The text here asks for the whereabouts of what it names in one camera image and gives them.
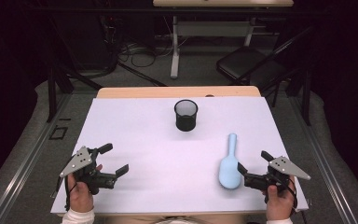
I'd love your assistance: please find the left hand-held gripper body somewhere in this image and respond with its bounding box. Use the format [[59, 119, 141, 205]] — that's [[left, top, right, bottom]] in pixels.
[[59, 145, 118, 196]]

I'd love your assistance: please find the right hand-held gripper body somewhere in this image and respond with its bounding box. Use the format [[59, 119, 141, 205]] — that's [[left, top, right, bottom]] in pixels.
[[243, 155, 312, 194]]

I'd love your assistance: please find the light blue hairbrush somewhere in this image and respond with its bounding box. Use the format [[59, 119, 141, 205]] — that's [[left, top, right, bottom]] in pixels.
[[218, 133, 242, 189]]

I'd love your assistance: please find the black mesh pen cup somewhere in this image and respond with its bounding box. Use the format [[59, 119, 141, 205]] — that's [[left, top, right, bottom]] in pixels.
[[173, 99, 199, 133]]

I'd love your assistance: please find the person's left hand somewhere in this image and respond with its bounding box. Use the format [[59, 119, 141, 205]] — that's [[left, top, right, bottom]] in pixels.
[[67, 173, 95, 215]]

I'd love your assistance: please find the person's right hand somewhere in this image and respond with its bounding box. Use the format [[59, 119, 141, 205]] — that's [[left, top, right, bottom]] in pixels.
[[262, 176, 296, 222]]

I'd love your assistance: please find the white table sheet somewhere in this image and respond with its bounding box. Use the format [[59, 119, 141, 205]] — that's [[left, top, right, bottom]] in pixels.
[[49, 96, 310, 216]]

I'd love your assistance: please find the black metal stand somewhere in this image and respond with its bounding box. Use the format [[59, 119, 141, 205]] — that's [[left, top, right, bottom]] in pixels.
[[46, 62, 104, 123]]

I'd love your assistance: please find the black folding chair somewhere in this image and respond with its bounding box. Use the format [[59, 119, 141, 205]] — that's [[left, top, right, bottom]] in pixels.
[[215, 46, 293, 108]]

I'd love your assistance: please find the white-legged desk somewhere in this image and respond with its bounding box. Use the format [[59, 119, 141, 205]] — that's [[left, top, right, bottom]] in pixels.
[[152, 0, 295, 79]]

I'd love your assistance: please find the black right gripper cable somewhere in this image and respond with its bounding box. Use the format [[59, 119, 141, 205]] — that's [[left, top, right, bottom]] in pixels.
[[276, 174, 300, 217]]

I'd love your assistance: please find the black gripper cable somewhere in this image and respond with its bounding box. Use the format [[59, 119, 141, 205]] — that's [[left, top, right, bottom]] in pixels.
[[276, 174, 300, 217], [55, 175, 76, 213]]

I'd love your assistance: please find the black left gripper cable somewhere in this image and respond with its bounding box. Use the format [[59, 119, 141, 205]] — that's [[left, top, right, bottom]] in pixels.
[[55, 175, 76, 213]]

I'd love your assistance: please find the metal floor rail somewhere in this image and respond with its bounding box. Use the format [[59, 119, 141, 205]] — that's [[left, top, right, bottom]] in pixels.
[[287, 96, 358, 224], [0, 92, 73, 224]]

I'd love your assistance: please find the thick black floor cable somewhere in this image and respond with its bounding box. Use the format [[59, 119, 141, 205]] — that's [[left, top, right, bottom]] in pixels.
[[117, 61, 168, 88]]

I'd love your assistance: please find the tangle of floor cables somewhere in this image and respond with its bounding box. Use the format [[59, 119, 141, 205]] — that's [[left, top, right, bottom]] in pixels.
[[117, 38, 175, 69]]

